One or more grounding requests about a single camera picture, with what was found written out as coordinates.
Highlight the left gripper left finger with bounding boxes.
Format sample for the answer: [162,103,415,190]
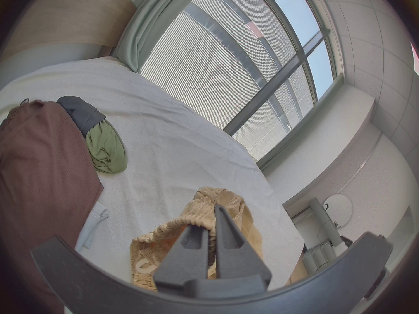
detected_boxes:
[153,223,213,294]

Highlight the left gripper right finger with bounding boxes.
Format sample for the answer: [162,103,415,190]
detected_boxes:
[214,203,272,288]

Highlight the tan shorts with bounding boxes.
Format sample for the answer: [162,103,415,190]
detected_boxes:
[130,187,264,290]

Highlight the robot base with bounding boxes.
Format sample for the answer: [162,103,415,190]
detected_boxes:
[302,242,338,272]

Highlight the white garment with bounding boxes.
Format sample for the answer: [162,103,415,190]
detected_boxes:
[75,201,110,251]

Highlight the green garment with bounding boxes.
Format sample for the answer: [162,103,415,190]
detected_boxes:
[86,118,128,175]

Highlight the brown garment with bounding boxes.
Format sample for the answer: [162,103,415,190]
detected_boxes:
[0,99,105,314]

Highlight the black garment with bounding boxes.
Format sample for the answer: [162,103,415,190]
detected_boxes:
[56,96,107,137]

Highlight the window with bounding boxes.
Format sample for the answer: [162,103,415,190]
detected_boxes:
[139,0,344,171]

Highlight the grey-green curtain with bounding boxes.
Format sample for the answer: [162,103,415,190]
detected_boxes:
[113,0,226,73]

